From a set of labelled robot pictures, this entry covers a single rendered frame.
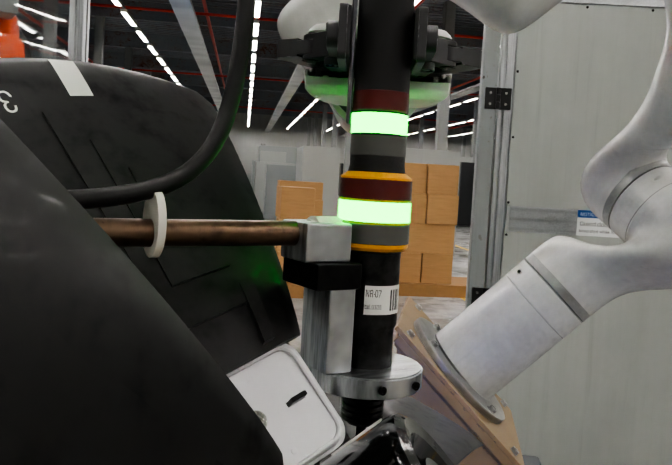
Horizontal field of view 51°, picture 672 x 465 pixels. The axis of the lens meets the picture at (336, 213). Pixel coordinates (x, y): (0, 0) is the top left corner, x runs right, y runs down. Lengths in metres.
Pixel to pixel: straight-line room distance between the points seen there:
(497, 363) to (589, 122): 1.41
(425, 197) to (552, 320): 7.55
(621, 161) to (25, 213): 0.92
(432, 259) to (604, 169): 7.63
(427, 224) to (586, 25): 6.40
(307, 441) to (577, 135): 2.00
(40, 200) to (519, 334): 0.88
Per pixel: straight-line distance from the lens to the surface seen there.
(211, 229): 0.37
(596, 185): 1.06
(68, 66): 0.48
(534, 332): 1.02
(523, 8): 0.67
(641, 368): 2.46
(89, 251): 0.19
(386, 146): 0.41
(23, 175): 0.18
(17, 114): 0.44
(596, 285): 1.02
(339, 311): 0.40
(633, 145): 1.00
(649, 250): 0.99
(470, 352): 1.02
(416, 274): 8.61
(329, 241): 0.39
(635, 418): 2.50
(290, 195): 7.86
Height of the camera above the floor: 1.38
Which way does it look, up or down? 3 degrees down
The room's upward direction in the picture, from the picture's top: 3 degrees clockwise
